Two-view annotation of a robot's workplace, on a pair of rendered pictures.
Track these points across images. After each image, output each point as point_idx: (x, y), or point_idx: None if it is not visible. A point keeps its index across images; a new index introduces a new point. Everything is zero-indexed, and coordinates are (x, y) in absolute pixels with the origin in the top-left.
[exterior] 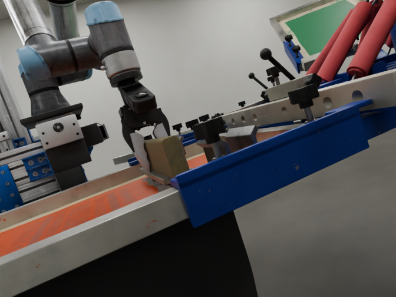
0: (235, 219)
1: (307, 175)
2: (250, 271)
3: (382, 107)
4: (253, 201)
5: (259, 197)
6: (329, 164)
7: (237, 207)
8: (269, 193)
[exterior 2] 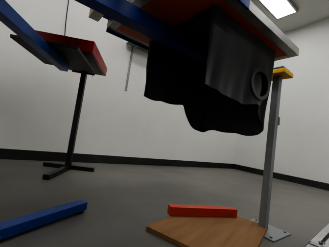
0: (148, 51)
1: (127, 40)
2: (146, 68)
3: (100, 19)
4: (141, 47)
5: (140, 46)
6: (120, 37)
7: (145, 49)
8: (137, 45)
